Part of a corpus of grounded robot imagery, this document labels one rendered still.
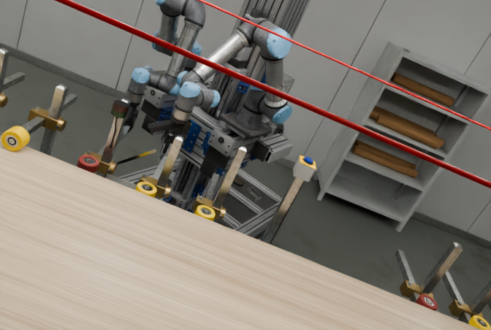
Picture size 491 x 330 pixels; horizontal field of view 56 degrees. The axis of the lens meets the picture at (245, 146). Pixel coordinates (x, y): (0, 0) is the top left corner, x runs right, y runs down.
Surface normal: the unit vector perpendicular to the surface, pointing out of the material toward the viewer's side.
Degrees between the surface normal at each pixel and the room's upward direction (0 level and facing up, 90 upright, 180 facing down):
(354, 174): 90
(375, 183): 90
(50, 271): 0
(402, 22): 90
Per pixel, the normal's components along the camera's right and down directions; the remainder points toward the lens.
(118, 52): -0.05, 0.40
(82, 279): 0.39, -0.83
